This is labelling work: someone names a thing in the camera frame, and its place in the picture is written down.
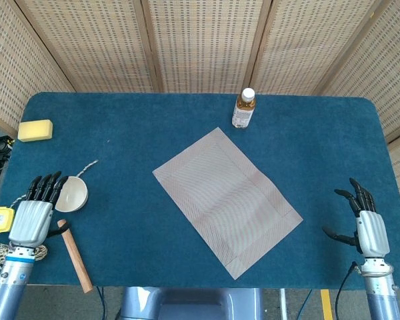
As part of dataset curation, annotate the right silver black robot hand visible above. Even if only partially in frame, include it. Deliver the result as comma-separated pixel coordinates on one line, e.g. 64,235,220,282
322,177,391,259

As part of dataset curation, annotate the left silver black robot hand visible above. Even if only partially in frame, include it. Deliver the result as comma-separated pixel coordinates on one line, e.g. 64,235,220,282
8,171,69,249

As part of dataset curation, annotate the white ceramic bowl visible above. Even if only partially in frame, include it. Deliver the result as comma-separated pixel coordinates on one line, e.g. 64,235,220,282
55,176,89,213

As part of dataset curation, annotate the beige woven placemat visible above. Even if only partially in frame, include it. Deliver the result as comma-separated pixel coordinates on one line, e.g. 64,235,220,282
152,126,304,281

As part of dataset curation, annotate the wooden dowel stick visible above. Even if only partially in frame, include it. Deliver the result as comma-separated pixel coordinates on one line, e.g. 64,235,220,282
57,219,94,295

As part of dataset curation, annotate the yellow sponge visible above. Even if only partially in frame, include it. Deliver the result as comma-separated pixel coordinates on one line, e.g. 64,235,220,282
17,119,54,143

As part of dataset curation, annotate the blue carpet table cover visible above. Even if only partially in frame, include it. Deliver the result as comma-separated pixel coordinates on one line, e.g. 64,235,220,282
0,92,387,290

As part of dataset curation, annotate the metal table leg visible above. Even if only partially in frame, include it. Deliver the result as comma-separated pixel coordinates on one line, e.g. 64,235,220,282
278,288,289,320

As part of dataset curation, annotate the tea bottle with white cap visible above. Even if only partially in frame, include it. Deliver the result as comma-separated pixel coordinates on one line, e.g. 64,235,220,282
231,87,257,130

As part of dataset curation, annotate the blue-grey robot torso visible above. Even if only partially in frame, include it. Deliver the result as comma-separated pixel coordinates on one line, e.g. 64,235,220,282
115,286,265,320

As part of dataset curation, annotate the bamboo folding screen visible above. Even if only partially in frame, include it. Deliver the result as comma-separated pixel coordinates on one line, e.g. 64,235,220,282
0,0,400,231

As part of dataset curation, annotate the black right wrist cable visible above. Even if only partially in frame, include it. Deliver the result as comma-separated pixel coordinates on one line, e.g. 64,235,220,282
335,261,360,320

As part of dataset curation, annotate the thin blue cable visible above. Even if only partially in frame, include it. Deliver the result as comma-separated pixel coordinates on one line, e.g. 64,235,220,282
98,286,107,320
298,289,313,320

